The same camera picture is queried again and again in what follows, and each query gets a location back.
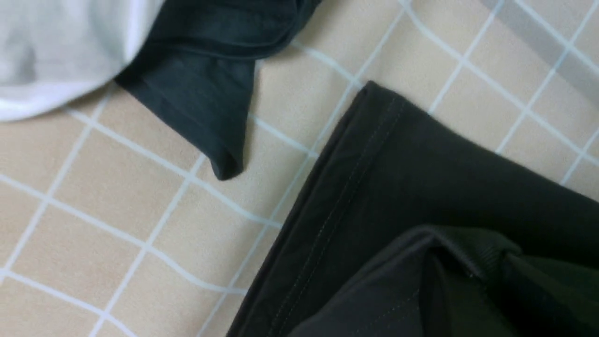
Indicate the dark gray long-sleeved shirt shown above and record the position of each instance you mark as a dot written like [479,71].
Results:
[406,229]

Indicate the white crumpled shirt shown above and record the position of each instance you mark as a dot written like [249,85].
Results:
[55,51]

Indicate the dark teal crumpled garment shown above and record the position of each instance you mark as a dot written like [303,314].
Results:
[196,70]

